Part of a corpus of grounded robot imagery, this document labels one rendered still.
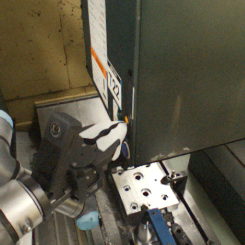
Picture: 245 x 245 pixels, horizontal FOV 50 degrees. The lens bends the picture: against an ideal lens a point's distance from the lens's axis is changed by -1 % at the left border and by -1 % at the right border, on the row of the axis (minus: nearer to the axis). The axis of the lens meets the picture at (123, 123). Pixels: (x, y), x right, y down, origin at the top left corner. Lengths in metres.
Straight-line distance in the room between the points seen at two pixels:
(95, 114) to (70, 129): 1.59
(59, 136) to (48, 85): 1.55
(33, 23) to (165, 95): 1.37
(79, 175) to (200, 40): 0.28
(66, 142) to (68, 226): 1.11
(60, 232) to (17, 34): 1.15
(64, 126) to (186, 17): 0.23
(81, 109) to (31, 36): 0.61
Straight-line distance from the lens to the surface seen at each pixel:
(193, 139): 0.57
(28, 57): 1.82
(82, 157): 0.42
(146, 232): 0.81
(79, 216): 0.93
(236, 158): 1.34
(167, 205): 1.19
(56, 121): 0.37
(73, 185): 0.43
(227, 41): 0.47
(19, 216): 0.38
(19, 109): 2.01
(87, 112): 1.96
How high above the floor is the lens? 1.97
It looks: 39 degrees down
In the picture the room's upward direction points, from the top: straight up
